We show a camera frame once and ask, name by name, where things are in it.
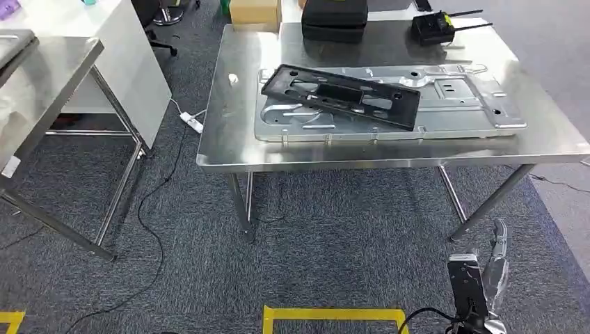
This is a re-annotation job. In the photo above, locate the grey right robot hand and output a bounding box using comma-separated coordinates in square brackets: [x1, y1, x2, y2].
[481, 218, 511, 316]

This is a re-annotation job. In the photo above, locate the black plastic plate frame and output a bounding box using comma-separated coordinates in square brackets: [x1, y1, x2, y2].
[260, 63, 422, 133]

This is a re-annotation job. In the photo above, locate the yellow floor tape square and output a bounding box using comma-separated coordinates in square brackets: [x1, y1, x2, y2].
[262, 304, 410, 334]
[0, 310, 26, 334]

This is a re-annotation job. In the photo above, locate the stamped sheet metal panel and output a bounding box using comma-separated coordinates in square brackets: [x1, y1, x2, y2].
[253, 63, 529, 143]

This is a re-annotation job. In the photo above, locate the black radio with antennas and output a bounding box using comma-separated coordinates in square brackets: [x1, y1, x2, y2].
[410, 8, 494, 47]

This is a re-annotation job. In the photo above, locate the stainless steel table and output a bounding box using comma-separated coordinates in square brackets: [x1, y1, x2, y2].
[196, 18, 590, 244]
[0, 28, 150, 263]

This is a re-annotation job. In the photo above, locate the black hard carry case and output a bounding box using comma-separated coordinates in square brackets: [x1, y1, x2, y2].
[301, 0, 370, 45]

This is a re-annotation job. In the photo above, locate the white power strip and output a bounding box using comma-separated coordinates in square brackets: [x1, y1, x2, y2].
[179, 110, 205, 135]

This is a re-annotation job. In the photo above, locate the brown cardboard box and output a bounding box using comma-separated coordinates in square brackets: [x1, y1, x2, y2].
[229, 0, 283, 33]

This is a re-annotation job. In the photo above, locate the black office chair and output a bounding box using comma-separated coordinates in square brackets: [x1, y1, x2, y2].
[131, 0, 202, 58]

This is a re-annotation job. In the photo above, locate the white label sticker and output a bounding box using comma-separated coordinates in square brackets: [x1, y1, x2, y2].
[1, 155, 22, 180]

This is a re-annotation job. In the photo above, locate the grey metal plate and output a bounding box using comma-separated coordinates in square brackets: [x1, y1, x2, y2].
[0, 28, 40, 88]

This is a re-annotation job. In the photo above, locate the purple object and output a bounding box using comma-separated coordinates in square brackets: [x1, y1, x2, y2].
[0, 0, 22, 21]

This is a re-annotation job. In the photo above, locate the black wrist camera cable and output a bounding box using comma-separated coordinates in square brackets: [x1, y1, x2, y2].
[397, 307, 463, 334]

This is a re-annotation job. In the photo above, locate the thin black floor cable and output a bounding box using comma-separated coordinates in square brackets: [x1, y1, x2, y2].
[528, 172, 590, 195]

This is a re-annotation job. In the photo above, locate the long black floor cable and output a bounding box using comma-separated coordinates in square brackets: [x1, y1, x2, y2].
[63, 124, 191, 334]

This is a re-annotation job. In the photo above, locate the white power cable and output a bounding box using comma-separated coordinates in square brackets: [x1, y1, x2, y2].
[169, 97, 209, 122]

